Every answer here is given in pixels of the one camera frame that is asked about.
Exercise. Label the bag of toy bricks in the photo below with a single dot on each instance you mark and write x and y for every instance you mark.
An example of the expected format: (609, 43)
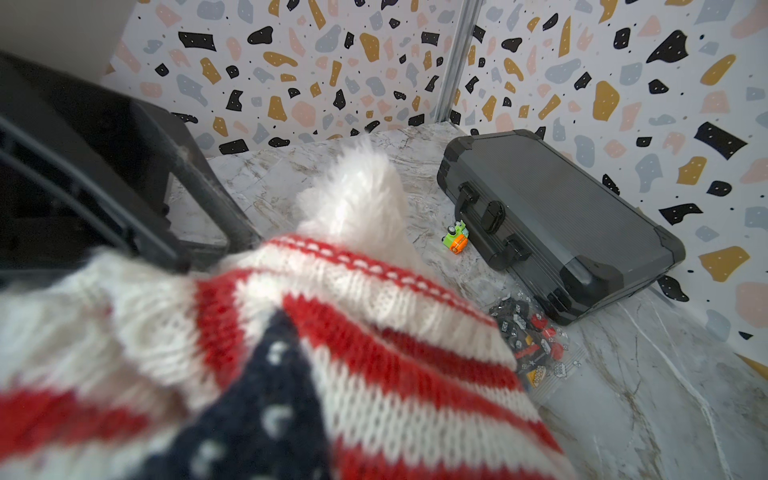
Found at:
(546, 356)

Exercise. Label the white teddy bear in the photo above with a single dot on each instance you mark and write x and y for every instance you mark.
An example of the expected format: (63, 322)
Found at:
(360, 204)

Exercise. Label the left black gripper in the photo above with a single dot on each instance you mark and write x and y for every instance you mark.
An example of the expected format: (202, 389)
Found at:
(70, 165)

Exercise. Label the dark grey hard case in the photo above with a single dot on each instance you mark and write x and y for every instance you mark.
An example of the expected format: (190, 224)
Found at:
(575, 244)

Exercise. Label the red white striped knit sweater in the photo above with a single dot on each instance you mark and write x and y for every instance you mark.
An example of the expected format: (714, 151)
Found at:
(299, 360)

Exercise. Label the small green orange toy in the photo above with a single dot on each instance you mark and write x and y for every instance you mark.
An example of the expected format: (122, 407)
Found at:
(457, 237)

